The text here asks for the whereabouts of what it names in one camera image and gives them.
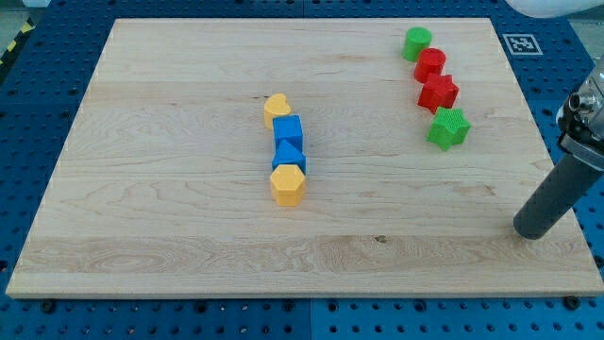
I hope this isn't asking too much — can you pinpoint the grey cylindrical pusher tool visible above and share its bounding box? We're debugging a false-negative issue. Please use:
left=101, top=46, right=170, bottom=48
left=512, top=154, right=603, bottom=240

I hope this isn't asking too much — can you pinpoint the yellow hexagon block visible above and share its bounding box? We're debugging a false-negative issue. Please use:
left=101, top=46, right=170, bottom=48
left=270, top=164, right=306, bottom=207

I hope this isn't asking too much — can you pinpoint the fiducial marker tag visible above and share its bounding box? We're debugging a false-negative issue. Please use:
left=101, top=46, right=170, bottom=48
left=502, top=33, right=543, bottom=56

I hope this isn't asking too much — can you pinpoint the yellow heart block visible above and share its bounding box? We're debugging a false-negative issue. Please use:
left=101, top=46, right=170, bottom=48
left=263, top=93, right=293, bottom=130

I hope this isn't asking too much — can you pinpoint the blue cube block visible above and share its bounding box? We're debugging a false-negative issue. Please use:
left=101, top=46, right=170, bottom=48
left=273, top=114, right=304, bottom=151

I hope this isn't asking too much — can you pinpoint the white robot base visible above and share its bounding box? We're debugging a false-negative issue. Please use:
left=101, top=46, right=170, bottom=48
left=505, top=0, right=603, bottom=19

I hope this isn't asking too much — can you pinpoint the red cylinder block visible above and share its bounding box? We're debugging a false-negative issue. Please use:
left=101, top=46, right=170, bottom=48
left=413, top=47, right=446, bottom=83

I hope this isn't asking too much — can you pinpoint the wooden board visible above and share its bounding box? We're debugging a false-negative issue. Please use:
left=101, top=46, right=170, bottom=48
left=7, top=18, right=603, bottom=299

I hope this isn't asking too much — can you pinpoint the green cylinder block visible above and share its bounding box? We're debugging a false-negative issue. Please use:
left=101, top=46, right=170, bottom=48
left=401, top=26, right=432, bottom=62

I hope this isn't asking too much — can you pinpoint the red star block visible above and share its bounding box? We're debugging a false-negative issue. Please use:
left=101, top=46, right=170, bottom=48
left=417, top=73, right=459, bottom=114

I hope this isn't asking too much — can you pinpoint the green star block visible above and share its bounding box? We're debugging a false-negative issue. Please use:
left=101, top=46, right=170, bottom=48
left=427, top=107, right=472, bottom=151

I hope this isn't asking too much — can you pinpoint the blue triangle block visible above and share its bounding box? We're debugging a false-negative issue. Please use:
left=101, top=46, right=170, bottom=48
left=272, top=140, right=307, bottom=174

